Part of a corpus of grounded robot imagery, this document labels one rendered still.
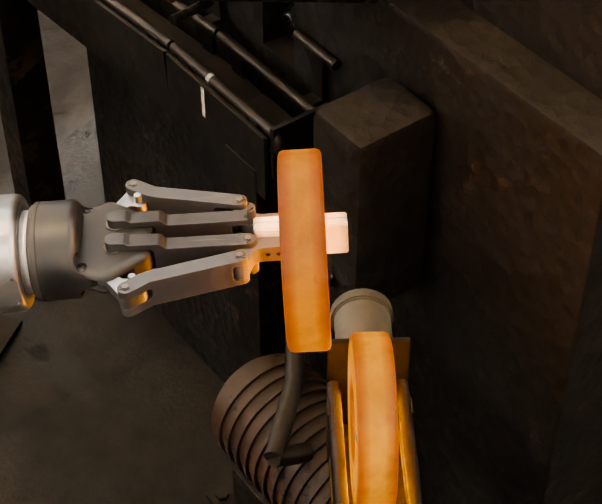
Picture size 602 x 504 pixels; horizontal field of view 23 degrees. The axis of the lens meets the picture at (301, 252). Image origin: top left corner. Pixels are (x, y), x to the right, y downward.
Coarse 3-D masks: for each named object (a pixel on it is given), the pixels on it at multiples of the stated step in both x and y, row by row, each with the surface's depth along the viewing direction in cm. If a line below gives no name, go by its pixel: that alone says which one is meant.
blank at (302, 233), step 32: (288, 160) 107; (320, 160) 107; (288, 192) 104; (320, 192) 104; (288, 224) 103; (320, 224) 103; (288, 256) 103; (320, 256) 103; (288, 288) 103; (320, 288) 103; (288, 320) 105; (320, 320) 105
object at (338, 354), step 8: (336, 344) 129; (344, 344) 129; (392, 344) 129; (400, 344) 129; (408, 344) 130; (328, 352) 130; (336, 352) 130; (344, 352) 130; (400, 352) 130; (408, 352) 130; (328, 360) 130; (336, 360) 130; (344, 360) 130; (400, 360) 131; (408, 360) 131; (328, 368) 131; (336, 368) 131; (344, 368) 131; (400, 368) 131; (408, 368) 131; (328, 376) 132; (336, 376) 132; (344, 376) 132; (400, 376) 132; (408, 376) 132; (344, 384) 132; (344, 392) 133; (344, 400) 133; (344, 408) 134; (344, 416) 135
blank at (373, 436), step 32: (352, 352) 122; (384, 352) 120; (352, 384) 123; (384, 384) 118; (352, 416) 128; (384, 416) 117; (352, 448) 127; (384, 448) 117; (352, 480) 126; (384, 480) 118
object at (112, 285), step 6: (132, 276) 105; (102, 282) 107; (108, 282) 106; (114, 282) 106; (120, 282) 106; (108, 288) 107; (114, 288) 106; (114, 294) 106; (144, 294) 105; (120, 300) 105; (126, 300) 105; (132, 300) 105; (138, 300) 105; (144, 300) 106; (126, 306) 105; (132, 306) 105
